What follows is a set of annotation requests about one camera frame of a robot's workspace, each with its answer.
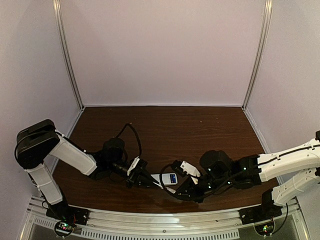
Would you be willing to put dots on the white remote control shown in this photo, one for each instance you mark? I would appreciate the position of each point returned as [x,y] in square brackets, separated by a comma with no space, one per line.
[169,179]

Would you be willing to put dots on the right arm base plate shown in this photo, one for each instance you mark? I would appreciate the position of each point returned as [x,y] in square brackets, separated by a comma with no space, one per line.
[257,214]

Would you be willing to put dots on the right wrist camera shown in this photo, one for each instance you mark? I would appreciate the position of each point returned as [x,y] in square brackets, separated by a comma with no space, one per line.
[184,168]

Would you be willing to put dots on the right aluminium frame post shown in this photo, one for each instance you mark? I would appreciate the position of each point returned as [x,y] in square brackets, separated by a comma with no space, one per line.
[265,27]

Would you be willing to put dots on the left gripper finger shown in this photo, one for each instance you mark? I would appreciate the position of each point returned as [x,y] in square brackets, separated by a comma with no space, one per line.
[145,183]
[145,175]

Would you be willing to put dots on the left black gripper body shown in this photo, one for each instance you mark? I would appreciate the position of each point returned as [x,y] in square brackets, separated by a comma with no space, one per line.
[136,175]

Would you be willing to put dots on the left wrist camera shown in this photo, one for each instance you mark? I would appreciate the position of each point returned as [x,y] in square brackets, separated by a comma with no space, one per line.
[133,165]

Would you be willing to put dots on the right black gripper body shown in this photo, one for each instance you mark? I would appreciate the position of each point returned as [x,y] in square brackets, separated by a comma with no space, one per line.
[191,189]

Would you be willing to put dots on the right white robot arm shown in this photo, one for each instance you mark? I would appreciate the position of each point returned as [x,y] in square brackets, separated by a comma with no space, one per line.
[247,172]

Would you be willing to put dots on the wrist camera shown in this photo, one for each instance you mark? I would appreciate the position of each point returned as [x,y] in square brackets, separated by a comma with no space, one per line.
[184,168]
[133,165]

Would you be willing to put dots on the aluminium frame post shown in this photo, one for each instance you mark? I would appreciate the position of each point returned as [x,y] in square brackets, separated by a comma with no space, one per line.
[265,27]
[66,54]

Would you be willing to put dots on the left aluminium frame post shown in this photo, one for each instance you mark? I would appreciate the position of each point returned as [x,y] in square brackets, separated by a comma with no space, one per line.
[66,54]

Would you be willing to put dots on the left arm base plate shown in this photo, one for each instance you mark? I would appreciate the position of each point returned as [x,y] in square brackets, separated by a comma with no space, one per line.
[73,215]

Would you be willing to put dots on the front aluminium rail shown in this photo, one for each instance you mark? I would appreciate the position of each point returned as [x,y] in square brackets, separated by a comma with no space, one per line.
[210,225]

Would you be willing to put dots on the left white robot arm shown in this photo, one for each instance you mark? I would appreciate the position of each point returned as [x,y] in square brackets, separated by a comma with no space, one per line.
[35,143]

